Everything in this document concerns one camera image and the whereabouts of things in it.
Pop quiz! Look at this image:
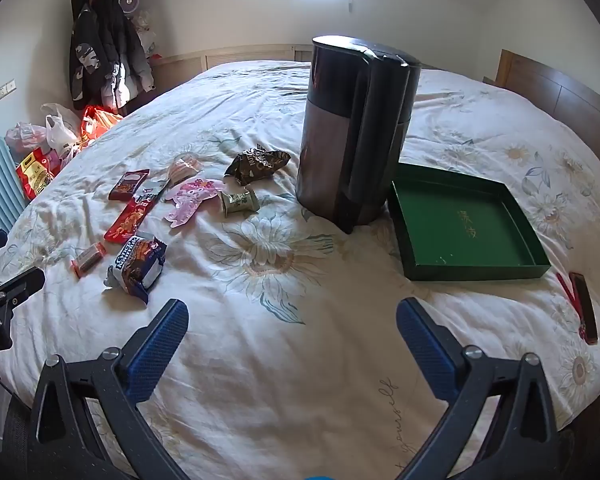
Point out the brown snack bag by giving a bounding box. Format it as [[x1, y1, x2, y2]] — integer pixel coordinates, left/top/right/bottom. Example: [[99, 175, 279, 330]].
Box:
[[224, 145, 292, 187]]

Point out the floral quilt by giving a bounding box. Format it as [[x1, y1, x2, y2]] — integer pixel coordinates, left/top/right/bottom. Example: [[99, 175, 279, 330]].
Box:
[[0, 60, 600, 480]]

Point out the blue cookie packet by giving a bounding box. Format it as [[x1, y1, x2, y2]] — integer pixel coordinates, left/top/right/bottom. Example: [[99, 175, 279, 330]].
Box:
[[104, 234, 168, 306]]

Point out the long red snack packet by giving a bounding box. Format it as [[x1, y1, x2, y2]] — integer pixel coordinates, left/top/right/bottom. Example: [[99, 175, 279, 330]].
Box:
[[103, 191, 161, 244]]

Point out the orange plastic bag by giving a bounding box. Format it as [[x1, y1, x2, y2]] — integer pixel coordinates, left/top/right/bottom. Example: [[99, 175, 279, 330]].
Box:
[[80, 105, 125, 148]]

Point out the pink striped clear packet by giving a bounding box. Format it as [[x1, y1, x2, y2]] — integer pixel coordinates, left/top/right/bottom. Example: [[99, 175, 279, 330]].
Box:
[[167, 152, 203, 183]]

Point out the red yellow food bag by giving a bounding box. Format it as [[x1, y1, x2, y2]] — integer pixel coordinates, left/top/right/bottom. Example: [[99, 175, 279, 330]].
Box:
[[15, 147, 56, 201]]

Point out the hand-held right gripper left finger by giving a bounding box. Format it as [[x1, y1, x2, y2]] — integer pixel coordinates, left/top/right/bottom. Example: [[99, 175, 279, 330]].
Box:
[[30, 299, 191, 480]]

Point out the tall black appliance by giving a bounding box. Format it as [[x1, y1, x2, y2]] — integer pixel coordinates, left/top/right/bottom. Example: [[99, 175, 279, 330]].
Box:
[[295, 35, 423, 235]]

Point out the pink plastic bag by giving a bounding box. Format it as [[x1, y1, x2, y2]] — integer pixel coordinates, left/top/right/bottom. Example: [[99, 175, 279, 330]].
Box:
[[5, 122, 48, 153]]

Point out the black white patterned jacket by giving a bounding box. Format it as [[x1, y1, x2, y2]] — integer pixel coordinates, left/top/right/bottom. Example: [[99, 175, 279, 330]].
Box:
[[69, 0, 111, 103]]

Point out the wooden headboard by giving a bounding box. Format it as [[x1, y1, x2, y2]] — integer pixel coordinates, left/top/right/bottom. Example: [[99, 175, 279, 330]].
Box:
[[482, 49, 600, 146]]

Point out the dark puffer jacket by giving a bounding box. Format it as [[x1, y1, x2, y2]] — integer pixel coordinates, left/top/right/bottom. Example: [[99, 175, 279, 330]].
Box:
[[91, 0, 156, 111]]

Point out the silver snack packet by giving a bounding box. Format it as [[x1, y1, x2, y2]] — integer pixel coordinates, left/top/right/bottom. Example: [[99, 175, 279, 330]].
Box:
[[139, 177, 172, 201]]

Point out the small green snack packet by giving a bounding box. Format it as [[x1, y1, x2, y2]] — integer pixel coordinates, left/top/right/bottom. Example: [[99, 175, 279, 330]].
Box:
[[220, 186, 261, 218]]

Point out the red phone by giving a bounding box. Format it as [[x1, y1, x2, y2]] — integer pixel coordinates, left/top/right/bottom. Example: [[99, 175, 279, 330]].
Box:
[[567, 272, 599, 346]]

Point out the dark red snack packet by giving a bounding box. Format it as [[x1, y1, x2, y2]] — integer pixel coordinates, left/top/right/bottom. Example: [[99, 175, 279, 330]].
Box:
[[108, 168, 151, 202]]

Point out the pink cartoon snack packet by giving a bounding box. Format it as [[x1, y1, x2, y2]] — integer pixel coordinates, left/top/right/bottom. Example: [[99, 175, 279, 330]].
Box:
[[162, 176, 221, 229]]

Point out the green cardboard box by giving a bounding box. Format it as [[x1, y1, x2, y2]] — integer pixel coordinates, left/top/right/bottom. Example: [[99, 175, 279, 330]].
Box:
[[387, 162, 552, 282]]

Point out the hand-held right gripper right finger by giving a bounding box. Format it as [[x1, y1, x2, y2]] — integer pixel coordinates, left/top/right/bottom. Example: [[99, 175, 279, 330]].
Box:
[[396, 297, 566, 480]]

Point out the white plastic bag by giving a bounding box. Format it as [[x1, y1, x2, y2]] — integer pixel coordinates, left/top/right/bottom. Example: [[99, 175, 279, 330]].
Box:
[[41, 102, 83, 153]]

